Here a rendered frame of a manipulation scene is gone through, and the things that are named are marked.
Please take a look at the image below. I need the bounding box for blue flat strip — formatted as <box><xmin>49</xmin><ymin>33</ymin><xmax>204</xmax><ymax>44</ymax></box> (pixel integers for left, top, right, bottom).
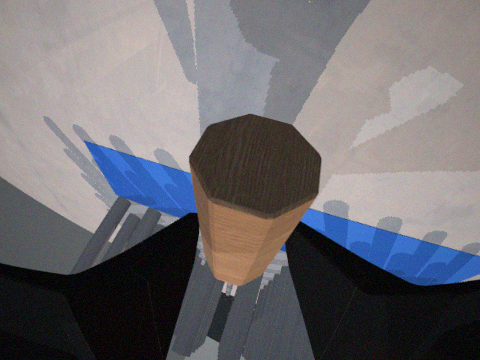
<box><xmin>84</xmin><ymin>141</ymin><xmax>480</xmax><ymax>285</ymax></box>

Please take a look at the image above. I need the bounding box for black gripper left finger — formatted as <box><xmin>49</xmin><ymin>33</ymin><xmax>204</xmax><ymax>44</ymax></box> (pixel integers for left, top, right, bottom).
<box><xmin>0</xmin><ymin>213</ymin><xmax>199</xmax><ymax>360</ymax></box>

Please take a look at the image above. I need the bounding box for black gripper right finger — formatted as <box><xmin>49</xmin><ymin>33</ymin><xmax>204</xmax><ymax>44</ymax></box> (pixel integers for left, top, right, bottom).
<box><xmin>285</xmin><ymin>220</ymin><xmax>480</xmax><ymax>360</ymax></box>

